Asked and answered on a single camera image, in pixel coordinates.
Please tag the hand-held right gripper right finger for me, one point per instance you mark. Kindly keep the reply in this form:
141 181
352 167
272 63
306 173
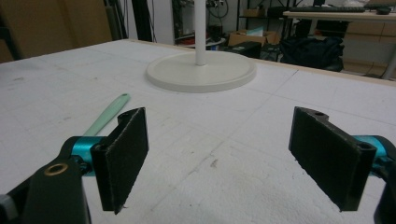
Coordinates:
331 161

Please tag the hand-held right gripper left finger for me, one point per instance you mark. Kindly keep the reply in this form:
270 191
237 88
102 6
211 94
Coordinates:
120 161

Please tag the pale green flat stick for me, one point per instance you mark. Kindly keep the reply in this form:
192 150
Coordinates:
109 113

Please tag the dark blue bag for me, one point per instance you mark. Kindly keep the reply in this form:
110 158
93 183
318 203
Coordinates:
311 51

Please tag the white round stand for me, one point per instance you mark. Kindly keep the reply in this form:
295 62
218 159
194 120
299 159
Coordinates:
200 70

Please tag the black box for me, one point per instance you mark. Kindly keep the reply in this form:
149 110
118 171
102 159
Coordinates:
246 49

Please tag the light wooden desk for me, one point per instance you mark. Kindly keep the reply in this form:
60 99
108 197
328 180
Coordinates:
339 15

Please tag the open cardboard box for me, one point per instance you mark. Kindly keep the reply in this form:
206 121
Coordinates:
252 36

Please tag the brown cardboard panel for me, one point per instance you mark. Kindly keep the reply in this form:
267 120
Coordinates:
56 26

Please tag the black keyboard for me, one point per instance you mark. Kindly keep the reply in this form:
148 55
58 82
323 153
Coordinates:
327 9

